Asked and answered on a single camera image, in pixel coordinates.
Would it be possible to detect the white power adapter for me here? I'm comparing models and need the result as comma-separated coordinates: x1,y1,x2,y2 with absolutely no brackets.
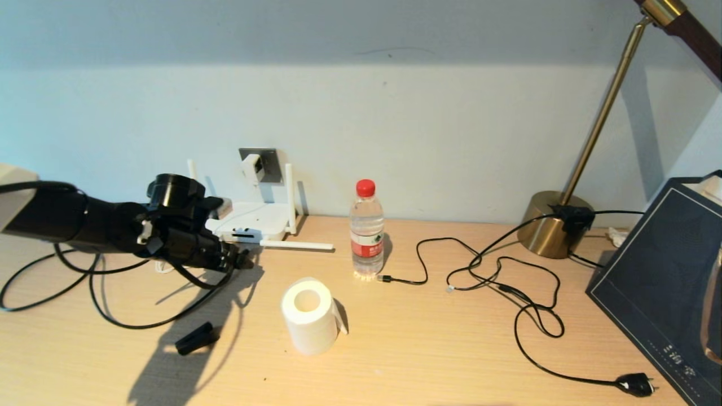
241,153,266,186

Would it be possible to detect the black cable with round disc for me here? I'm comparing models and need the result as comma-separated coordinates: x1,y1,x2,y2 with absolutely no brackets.
0,248,252,330

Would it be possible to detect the white router with antennas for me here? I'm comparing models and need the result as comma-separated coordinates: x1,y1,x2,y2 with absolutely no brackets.
188,160,334,251

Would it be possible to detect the black plastic clip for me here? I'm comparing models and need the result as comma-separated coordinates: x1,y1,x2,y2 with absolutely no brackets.
175,321,221,356

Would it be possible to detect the white toilet paper roll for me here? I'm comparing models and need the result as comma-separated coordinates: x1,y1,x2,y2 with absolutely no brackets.
280,276,349,356

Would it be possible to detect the water bottle red cap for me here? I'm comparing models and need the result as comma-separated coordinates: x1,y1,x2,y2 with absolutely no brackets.
349,179,385,281

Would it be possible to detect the brass desk lamp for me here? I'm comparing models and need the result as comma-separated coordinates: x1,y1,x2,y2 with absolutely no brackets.
516,0,722,260

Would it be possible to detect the black adapter on lamp base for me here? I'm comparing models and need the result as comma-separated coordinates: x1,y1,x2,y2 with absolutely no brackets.
547,204,596,237

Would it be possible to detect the dark blue gift bag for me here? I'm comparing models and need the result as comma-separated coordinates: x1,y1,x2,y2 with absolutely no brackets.
585,171,722,406

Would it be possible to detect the grey wall socket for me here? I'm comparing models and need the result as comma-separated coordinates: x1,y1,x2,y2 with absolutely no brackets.
239,148,284,184

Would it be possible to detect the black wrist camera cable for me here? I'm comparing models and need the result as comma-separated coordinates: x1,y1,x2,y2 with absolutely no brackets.
0,180,152,276

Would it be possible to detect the black lamp power cable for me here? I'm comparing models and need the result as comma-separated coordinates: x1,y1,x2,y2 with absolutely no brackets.
446,240,659,398

